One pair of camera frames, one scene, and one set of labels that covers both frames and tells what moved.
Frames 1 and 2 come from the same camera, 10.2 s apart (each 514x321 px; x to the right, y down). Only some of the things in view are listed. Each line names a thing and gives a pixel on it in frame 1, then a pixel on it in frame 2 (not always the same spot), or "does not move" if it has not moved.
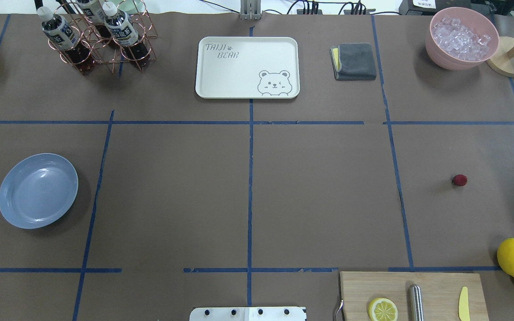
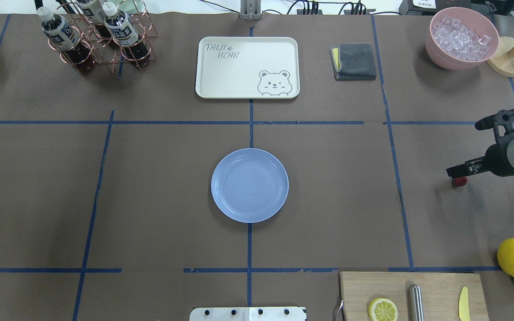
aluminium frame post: (250, 10) does not move
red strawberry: (460, 180) does not move
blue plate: (37, 190) → (249, 185)
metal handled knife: (415, 302) does not move
